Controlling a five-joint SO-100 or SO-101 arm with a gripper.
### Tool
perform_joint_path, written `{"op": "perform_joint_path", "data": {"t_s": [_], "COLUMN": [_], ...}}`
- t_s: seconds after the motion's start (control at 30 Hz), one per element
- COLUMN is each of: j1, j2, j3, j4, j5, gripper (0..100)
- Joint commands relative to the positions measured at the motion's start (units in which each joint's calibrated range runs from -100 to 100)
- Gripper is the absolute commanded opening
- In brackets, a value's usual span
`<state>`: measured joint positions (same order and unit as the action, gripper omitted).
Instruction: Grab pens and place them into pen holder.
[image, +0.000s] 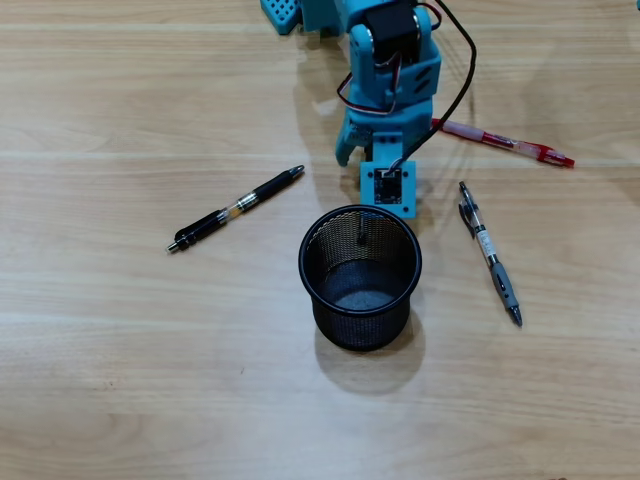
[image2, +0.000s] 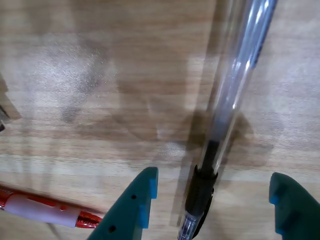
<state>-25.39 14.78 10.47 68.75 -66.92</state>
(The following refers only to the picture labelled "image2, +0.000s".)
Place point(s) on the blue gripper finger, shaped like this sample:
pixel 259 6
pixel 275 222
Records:
pixel 297 212
pixel 130 207

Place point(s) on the clear pen with black cap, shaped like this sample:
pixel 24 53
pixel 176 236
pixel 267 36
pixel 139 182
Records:
pixel 202 190

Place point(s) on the red pen with white grip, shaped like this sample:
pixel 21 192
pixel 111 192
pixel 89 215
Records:
pixel 37 210

